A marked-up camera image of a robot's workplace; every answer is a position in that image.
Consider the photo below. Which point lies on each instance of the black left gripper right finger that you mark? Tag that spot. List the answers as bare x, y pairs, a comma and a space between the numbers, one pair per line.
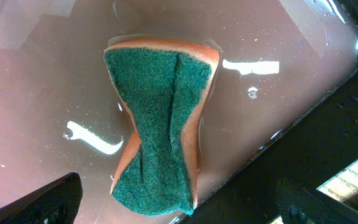
300, 205

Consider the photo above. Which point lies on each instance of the black and pink sponge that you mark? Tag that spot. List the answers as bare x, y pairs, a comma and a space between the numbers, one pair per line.
163, 85

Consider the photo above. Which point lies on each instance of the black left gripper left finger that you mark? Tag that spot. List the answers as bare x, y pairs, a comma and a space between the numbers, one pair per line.
56, 202

